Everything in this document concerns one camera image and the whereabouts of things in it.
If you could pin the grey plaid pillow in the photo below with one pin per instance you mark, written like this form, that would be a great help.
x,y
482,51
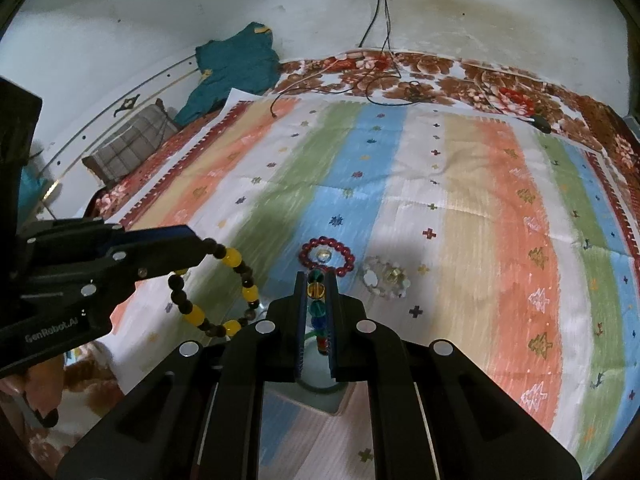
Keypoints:
x,y
130,142

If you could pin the striped colourful mat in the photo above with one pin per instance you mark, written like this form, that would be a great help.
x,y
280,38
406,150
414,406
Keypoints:
x,y
450,185

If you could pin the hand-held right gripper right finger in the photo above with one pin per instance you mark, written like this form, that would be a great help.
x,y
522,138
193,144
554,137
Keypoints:
x,y
334,320

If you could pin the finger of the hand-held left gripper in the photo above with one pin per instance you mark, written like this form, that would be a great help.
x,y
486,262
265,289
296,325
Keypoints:
x,y
150,266
165,240

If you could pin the white bed headboard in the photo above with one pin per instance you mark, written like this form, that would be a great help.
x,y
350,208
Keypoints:
x,y
100,105

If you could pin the teal garment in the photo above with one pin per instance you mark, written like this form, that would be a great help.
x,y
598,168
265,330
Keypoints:
x,y
235,70

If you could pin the small black device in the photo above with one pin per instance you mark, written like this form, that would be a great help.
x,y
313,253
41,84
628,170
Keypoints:
x,y
541,124

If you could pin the teal bag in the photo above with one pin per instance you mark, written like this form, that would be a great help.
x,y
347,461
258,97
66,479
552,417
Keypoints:
x,y
35,190

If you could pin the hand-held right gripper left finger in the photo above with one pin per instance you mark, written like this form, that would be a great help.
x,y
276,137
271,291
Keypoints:
x,y
300,310

